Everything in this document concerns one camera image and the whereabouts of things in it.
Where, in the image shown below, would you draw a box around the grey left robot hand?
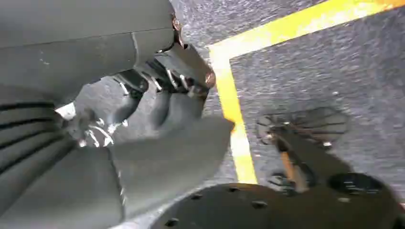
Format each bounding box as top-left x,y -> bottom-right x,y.
0,0 -> 235,229

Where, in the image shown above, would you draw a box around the black robot leg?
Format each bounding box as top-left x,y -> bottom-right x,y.
256,106 -> 390,197

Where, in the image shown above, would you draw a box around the black robot foot plate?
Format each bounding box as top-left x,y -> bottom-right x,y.
151,182 -> 405,229

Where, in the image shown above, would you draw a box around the ribbed grey left arm sleeve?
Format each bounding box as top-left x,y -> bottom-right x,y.
0,84 -> 78,217

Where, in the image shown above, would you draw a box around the yellow floor tape strip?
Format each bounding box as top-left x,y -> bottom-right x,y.
209,47 -> 258,186
207,0 -> 405,61

